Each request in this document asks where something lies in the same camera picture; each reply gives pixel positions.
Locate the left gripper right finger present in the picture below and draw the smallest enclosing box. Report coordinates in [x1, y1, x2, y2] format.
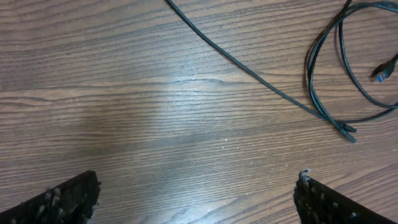
[293, 169, 395, 224]

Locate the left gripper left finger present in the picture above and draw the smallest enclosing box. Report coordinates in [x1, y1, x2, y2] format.
[1, 170, 101, 224]

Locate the black USB cable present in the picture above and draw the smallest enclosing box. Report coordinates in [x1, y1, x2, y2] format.
[306, 0, 398, 144]
[165, 0, 358, 134]

